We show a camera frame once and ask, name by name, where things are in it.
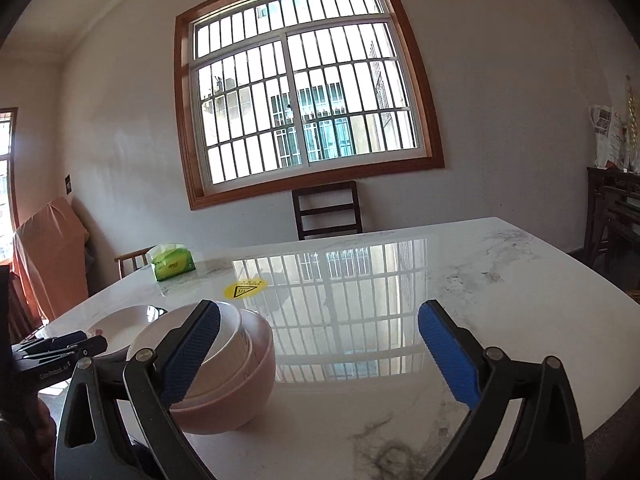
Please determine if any dark wooden cabinet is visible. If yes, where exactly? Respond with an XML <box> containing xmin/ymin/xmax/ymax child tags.
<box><xmin>585</xmin><ymin>166</ymin><xmax>640</xmax><ymax>301</ymax></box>

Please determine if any medium white bowl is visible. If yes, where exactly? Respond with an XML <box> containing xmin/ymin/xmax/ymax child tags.
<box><xmin>170</xmin><ymin>310</ymin><xmax>253</xmax><ymax>405</ymax></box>

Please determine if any light wooden chair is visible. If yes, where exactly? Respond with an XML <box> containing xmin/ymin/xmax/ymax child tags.
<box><xmin>114</xmin><ymin>248</ymin><xmax>153</xmax><ymax>279</ymax></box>

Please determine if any large pink bowl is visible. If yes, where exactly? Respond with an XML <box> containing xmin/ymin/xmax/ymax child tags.
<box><xmin>126</xmin><ymin>308</ymin><xmax>277</xmax><ymax>435</ymax></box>

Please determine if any small white bunny-print bowl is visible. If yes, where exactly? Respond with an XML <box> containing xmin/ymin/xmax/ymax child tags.
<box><xmin>130</xmin><ymin>302</ymin><xmax>243</xmax><ymax>361</ymax></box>

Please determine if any white pink-flower plate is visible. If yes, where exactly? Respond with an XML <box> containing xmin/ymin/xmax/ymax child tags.
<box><xmin>86</xmin><ymin>305</ymin><xmax>166</xmax><ymax>357</ymax></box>

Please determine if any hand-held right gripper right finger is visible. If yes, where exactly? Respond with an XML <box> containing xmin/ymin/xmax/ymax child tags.
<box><xmin>417</xmin><ymin>300</ymin><xmax>587</xmax><ymax>480</ymax></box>

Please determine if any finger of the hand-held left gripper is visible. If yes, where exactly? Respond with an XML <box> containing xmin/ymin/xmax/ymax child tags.
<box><xmin>17</xmin><ymin>331</ymin><xmax>87</xmax><ymax>352</ymax></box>
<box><xmin>30</xmin><ymin>336</ymin><xmax>108</xmax><ymax>361</ymax></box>

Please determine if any golden ornament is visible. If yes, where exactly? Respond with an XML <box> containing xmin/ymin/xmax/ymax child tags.
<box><xmin>622</xmin><ymin>75</ymin><xmax>640</xmax><ymax>171</ymax></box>

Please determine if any green tissue pack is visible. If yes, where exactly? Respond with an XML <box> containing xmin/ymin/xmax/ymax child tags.
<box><xmin>149</xmin><ymin>243</ymin><xmax>197</xmax><ymax>282</ymax></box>

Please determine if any folded newspaper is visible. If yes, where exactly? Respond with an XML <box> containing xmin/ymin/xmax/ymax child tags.
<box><xmin>589</xmin><ymin>104</ymin><xmax>631</xmax><ymax>171</ymax></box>

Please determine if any wood-framed barred window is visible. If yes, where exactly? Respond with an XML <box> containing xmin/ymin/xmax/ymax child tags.
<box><xmin>173</xmin><ymin>0</ymin><xmax>446</xmax><ymax>211</ymax></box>

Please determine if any dark wooden chair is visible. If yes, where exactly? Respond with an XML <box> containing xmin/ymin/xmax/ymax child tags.
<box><xmin>291</xmin><ymin>180</ymin><xmax>364</xmax><ymax>241</ymax></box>

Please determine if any round yellow sticker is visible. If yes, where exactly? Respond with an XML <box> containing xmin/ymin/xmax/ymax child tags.
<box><xmin>223</xmin><ymin>280</ymin><xmax>269</xmax><ymax>302</ymax></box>

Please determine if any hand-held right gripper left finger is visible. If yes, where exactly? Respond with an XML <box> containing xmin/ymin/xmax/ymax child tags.
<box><xmin>54</xmin><ymin>299</ymin><xmax>222</xmax><ymax>480</ymax></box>

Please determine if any orange cloth cover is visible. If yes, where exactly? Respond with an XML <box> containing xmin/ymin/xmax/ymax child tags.
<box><xmin>11</xmin><ymin>196</ymin><xmax>91</xmax><ymax>323</ymax></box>

